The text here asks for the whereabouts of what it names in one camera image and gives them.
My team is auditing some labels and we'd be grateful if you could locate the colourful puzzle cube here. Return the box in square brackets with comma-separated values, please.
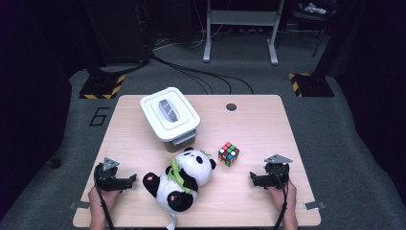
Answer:
[217, 141, 240, 168]

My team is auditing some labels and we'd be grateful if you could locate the clear plastic storage box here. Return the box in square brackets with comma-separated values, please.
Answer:
[163, 128, 198, 153]

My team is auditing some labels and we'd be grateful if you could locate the white metal stand frame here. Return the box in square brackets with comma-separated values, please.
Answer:
[202, 0, 286, 66]

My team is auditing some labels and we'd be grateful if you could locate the black floor cable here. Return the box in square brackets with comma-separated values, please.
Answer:
[151, 53, 256, 96]
[99, 47, 155, 77]

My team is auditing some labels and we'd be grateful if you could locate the black yellow-striped stand base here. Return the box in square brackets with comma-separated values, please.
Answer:
[288, 72, 335, 98]
[79, 75, 126, 100]

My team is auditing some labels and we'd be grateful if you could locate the person's right hand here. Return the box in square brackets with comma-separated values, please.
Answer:
[267, 180, 298, 219]

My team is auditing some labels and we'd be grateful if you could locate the hand-held gripper cable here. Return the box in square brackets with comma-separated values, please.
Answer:
[273, 172, 290, 230]
[94, 166, 115, 230]

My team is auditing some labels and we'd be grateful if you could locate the right hand-held gripper cable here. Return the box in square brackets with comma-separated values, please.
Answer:
[273, 172, 290, 230]

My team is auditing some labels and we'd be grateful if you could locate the pale crumpled thing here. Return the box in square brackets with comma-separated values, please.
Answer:
[303, 2, 328, 15]

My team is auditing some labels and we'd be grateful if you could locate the left hand-held gripper cable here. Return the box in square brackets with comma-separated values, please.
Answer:
[94, 166, 115, 230]

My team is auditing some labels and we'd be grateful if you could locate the person's left hand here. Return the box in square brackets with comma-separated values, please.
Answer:
[88, 186, 122, 221]

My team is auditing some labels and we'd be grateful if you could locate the panda plush toy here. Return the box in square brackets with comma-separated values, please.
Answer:
[142, 147, 217, 230]

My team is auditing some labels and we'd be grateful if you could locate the grey tape piece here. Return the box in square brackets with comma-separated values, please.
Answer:
[69, 200, 91, 211]
[303, 200, 327, 211]

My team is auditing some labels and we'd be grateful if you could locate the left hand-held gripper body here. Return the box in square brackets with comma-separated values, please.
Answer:
[94, 157, 131, 193]

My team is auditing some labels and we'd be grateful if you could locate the dark chair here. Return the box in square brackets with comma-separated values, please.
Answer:
[281, 0, 339, 58]

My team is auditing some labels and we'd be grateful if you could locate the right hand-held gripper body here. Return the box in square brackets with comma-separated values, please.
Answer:
[257, 153, 293, 190]

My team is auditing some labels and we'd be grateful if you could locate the white container lid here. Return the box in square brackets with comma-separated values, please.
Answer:
[139, 86, 201, 143]

